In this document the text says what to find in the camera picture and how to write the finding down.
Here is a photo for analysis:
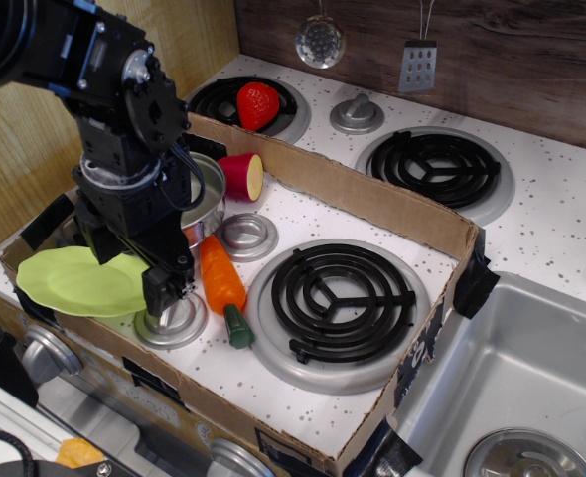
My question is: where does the black back right burner coil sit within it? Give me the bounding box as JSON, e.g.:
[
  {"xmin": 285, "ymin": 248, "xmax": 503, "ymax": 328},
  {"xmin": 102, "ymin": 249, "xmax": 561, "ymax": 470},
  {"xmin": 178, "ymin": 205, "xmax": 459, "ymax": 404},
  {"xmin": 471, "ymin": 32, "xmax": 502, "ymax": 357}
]
[{"xmin": 364, "ymin": 131, "xmax": 501, "ymax": 209}]

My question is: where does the hanging silver slotted spatula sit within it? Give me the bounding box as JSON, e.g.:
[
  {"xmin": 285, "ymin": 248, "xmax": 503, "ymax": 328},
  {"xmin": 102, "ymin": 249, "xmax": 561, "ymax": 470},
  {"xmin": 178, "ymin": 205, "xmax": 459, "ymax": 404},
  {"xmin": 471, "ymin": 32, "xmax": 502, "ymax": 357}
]
[{"xmin": 398, "ymin": 1, "xmax": 438, "ymax": 93}]

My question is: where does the silver oven knob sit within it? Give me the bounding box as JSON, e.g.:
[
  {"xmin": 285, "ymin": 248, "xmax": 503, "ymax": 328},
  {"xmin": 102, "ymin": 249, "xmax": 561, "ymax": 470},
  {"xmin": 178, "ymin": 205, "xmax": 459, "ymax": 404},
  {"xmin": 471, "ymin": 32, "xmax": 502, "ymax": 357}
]
[
  {"xmin": 206, "ymin": 438, "xmax": 262, "ymax": 477},
  {"xmin": 22, "ymin": 325, "xmax": 83, "ymax": 384}
]

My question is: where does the silver metal pot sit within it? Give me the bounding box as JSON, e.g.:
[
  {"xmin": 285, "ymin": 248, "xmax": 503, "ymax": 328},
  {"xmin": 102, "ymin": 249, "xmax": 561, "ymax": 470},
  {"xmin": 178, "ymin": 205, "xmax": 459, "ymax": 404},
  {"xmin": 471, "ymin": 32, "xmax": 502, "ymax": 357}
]
[{"xmin": 181, "ymin": 152, "xmax": 226, "ymax": 248}]

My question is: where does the silver sink drain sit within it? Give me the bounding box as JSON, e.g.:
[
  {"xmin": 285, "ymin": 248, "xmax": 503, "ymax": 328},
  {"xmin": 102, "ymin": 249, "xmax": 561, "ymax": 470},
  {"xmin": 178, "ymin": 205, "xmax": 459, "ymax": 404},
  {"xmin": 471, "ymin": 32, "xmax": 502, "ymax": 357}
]
[{"xmin": 463, "ymin": 428, "xmax": 586, "ymax": 476}]

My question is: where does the silver oven knob middle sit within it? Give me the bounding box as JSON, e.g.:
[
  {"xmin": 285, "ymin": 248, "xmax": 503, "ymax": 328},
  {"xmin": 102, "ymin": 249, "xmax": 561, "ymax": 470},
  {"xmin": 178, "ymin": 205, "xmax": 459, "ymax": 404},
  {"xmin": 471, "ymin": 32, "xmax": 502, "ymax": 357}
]
[{"xmin": 206, "ymin": 438, "xmax": 262, "ymax": 477}]

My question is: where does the black cable bottom left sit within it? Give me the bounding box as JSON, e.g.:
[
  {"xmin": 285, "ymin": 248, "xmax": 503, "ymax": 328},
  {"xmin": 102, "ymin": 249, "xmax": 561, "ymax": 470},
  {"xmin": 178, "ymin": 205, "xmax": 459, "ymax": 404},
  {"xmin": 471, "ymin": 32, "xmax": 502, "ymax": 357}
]
[{"xmin": 0, "ymin": 425, "xmax": 40, "ymax": 477}]

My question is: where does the light green plastic plate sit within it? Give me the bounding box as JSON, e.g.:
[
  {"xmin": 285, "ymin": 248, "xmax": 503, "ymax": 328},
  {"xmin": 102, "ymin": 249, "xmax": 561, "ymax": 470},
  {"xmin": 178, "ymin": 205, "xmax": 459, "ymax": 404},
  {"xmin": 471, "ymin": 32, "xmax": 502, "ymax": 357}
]
[{"xmin": 17, "ymin": 246, "xmax": 147, "ymax": 318}]

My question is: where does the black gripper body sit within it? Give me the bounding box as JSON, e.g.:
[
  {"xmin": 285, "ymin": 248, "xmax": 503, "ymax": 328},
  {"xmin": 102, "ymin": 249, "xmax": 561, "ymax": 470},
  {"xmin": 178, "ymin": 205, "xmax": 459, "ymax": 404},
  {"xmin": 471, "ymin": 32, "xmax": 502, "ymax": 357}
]
[{"xmin": 73, "ymin": 157, "xmax": 195, "ymax": 272}]

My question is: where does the black back left burner coil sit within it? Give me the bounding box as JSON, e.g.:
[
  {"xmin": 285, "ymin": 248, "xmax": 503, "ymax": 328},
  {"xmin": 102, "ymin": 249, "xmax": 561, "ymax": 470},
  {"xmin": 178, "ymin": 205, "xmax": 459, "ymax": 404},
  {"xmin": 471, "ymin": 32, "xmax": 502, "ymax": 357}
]
[{"xmin": 188, "ymin": 76, "xmax": 298, "ymax": 131}]

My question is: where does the silver front stove knob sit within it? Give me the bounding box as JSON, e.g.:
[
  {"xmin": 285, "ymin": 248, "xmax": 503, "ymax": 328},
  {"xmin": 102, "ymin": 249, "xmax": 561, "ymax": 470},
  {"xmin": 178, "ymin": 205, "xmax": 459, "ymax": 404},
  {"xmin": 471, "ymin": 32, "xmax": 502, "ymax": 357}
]
[{"xmin": 133, "ymin": 293, "xmax": 208, "ymax": 350}]

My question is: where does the brown cardboard fence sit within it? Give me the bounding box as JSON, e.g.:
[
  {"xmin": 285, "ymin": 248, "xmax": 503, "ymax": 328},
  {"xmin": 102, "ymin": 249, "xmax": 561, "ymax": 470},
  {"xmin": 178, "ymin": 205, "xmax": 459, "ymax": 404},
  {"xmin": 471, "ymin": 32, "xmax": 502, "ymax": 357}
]
[{"xmin": 0, "ymin": 111, "xmax": 501, "ymax": 477}]

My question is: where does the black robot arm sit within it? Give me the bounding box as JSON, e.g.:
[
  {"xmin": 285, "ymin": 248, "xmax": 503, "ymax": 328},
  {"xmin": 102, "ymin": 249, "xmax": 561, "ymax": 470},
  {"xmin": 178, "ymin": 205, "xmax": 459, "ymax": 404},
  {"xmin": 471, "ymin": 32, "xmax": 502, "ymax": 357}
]
[{"xmin": 0, "ymin": 1, "xmax": 204, "ymax": 317}]

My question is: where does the silver oven knob left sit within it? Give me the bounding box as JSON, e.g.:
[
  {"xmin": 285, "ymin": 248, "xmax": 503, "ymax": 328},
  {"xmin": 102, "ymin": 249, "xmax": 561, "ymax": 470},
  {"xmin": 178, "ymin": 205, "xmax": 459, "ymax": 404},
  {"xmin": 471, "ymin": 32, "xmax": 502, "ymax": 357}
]
[{"xmin": 22, "ymin": 325, "xmax": 83, "ymax": 384}]

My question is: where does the silver metal sink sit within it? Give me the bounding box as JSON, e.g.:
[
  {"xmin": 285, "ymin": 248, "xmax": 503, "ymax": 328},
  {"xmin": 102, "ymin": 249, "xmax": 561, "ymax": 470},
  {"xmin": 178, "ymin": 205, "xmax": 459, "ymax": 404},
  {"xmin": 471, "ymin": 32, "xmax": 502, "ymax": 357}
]
[{"xmin": 393, "ymin": 273, "xmax": 586, "ymax": 476}]

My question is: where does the hanging silver strainer ladle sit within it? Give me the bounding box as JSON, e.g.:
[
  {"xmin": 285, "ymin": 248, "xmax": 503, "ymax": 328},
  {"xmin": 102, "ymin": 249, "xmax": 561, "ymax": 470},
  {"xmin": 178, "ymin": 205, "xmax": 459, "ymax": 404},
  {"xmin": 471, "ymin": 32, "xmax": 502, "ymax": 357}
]
[{"xmin": 294, "ymin": 0, "xmax": 347, "ymax": 70}]

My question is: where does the red toy strawberry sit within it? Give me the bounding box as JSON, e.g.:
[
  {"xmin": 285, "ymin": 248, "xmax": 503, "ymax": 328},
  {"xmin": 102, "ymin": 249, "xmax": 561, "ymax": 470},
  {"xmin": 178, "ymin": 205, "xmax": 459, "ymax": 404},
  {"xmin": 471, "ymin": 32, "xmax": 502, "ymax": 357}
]
[{"xmin": 236, "ymin": 81, "xmax": 280, "ymax": 131}]

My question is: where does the black front right burner coil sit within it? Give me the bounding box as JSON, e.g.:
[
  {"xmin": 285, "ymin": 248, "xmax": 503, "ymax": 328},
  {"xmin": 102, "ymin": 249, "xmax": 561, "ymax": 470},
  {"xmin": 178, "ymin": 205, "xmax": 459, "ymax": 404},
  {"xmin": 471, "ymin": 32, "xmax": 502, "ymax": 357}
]
[{"xmin": 271, "ymin": 243, "xmax": 417, "ymax": 364}]

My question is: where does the silver centre stove knob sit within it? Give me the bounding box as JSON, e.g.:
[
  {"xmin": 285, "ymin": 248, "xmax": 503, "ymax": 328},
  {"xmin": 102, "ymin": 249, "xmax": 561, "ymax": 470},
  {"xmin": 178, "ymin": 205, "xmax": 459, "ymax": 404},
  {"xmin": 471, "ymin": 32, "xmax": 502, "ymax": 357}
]
[{"xmin": 216, "ymin": 213, "xmax": 279, "ymax": 263}]

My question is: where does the red halved toy fruit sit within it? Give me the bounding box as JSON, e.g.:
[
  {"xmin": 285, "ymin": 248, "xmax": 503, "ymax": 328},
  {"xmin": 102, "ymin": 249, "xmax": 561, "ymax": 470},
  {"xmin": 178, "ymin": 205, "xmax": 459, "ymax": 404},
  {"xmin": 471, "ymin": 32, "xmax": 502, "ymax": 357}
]
[{"xmin": 218, "ymin": 153, "xmax": 264, "ymax": 203}]

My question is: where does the orange object bottom left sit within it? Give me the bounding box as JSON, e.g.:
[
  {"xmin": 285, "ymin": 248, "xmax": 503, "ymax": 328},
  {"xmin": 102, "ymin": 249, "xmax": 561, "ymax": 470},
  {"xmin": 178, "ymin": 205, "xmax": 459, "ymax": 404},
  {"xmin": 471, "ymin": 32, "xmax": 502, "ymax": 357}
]
[{"xmin": 55, "ymin": 437, "xmax": 105, "ymax": 469}]

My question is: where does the silver stove knob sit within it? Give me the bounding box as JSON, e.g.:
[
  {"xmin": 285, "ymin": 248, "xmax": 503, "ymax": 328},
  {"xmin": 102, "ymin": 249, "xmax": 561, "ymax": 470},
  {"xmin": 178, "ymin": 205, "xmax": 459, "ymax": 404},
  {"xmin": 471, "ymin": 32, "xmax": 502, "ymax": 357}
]
[
  {"xmin": 133, "ymin": 293, "xmax": 208, "ymax": 350},
  {"xmin": 329, "ymin": 93, "xmax": 385, "ymax": 135},
  {"xmin": 216, "ymin": 213, "xmax": 279, "ymax": 263}
]

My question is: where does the silver back stove knob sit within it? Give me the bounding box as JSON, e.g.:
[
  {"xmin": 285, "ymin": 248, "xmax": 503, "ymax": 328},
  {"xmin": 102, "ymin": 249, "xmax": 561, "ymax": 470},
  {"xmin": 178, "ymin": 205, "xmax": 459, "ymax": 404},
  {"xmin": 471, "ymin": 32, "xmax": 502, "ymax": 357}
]
[{"xmin": 329, "ymin": 93, "xmax": 385, "ymax": 135}]

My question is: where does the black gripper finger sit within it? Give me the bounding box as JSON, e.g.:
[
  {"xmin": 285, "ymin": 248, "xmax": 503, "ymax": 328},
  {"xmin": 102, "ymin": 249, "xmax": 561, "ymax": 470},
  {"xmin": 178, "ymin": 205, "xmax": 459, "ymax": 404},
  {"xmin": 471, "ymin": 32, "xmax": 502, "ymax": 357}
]
[{"xmin": 142, "ymin": 267, "xmax": 194, "ymax": 315}]

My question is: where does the black burner coil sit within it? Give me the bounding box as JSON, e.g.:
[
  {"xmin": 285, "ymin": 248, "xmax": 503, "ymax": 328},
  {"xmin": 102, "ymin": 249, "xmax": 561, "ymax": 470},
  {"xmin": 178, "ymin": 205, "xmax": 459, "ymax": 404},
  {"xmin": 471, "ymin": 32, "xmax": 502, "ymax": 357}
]
[
  {"xmin": 188, "ymin": 76, "xmax": 298, "ymax": 131},
  {"xmin": 364, "ymin": 131, "xmax": 501, "ymax": 209},
  {"xmin": 271, "ymin": 243, "xmax": 417, "ymax": 364}
]

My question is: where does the orange toy carrot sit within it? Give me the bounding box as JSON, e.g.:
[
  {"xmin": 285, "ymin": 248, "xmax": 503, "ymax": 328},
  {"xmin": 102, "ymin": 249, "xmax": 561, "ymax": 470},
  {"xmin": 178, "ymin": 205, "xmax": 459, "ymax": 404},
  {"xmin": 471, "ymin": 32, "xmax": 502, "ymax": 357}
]
[{"xmin": 200, "ymin": 235, "xmax": 254, "ymax": 349}]

